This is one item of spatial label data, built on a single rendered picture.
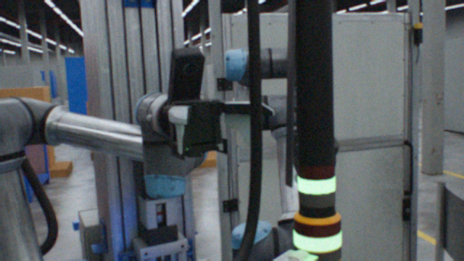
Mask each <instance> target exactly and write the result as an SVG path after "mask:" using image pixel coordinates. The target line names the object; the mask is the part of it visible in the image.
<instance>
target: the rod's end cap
mask: <svg viewBox="0 0 464 261"><path fill-rule="evenodd" d="M308 256H310V254H309V253H308V252H306V251H304V250H298V251H297V252H295V253H293V254H291V255H289V256H288V259H289V260H291V261H303V260H304V258H306V257H308Z"/></svg>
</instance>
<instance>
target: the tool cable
mask: <svg viewBox="0 0 464 261"><path fill-rule="evenodd" d="M246 23H247V24H248V50H249V106H250V183H249V206H248V212H247V213H246V223H245V228H244V234H243V238H242V240H241V245H240V247H239V250H238V253H237V255H236V256H235V258H234V260H233V261H248V260H249V256H250V254H251V252H252V248H253V245H254V240H255V236H256V232H257V224H258V219H260V205H261V195H262V71H261V40H260V0H246Z"/></svg>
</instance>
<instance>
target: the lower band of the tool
mask: <svg viewBox="0 0 464 261"><path fill-rule="evenodd" d="M298 212H299V211H298ZM298 212H296V213H295V214H294V218H295V220H296V221H298V222H300V223H304V224H310V225H328V224H332V223H336V222H338V220H340V218H341V215H340V214H339V213H337V212H336V214H335V215H334V216H333V217H327V218H309V217H303V216H301V215H299V213H298ZM294 232H295V231H294ZM295 233H296V232H295ZM340 233H341V231H340V232H339V233H338V234H337V235H335V236H330V237H325V238H313V237H308V236H302V235H299V234H298V233H296V234H297V235H299V236H302V237H305V238H309V239H329V238H333V237H336V236H338V235H339V234H340ZM295 246H296V245H295ZM340 246H341V245H340ZM340 246H339V247H340ZM296 247H297V246H296ZM339 247H337V249H339ZM297 248H298V249H300V248H299V247H297ZM337 249H335V250H331V251H326V252H333V251H336V250H337ZM301 250H304V249H301ZM304 251H306V252H313V251H308V250H304ZM326 252H314V253H326Z"/></svg>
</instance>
